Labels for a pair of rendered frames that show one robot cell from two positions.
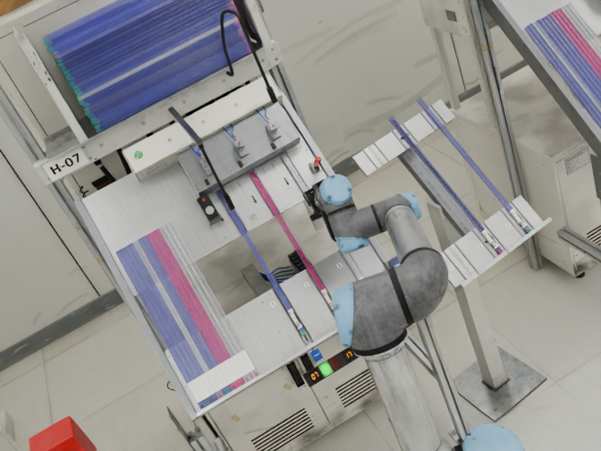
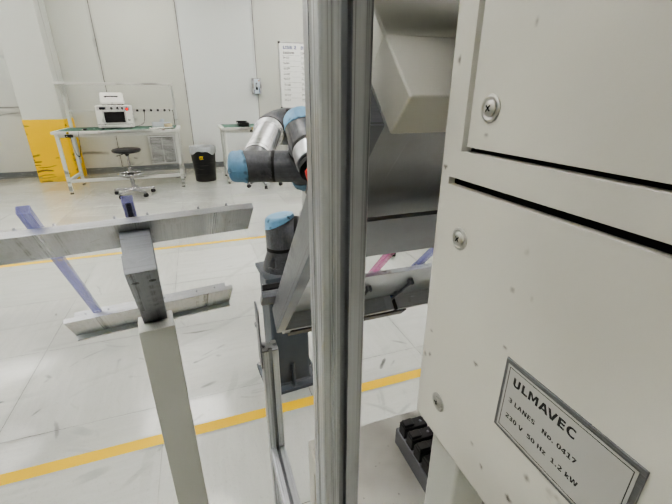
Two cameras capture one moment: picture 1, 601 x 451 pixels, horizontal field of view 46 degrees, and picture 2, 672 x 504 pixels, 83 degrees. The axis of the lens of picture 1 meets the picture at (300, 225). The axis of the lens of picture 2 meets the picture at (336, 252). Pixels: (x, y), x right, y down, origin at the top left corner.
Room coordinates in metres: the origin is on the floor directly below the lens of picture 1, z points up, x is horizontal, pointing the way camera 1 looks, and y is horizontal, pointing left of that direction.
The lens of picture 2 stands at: (2.41, -0.18, 1.21)
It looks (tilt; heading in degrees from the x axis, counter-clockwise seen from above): 22 degrees down; 171
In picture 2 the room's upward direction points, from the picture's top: straight up
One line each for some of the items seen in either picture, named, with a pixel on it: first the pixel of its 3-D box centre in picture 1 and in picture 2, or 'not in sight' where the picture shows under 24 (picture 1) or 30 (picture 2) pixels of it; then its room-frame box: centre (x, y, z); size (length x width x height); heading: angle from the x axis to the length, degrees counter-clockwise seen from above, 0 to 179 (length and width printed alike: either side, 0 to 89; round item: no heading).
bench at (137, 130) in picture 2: not in sight; (127, 157); (-3.52, -2.25, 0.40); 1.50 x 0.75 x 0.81; 100
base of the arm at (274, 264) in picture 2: not in sight; (281, 256); (0.95, -0.17, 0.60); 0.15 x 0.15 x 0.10
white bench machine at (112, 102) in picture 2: not in sight; (114, 110); (-3.53, -2.31, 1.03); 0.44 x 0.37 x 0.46; 106
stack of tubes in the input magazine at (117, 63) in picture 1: (151, 44); not in sight; (2.03, 0.17, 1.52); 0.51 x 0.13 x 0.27; 100
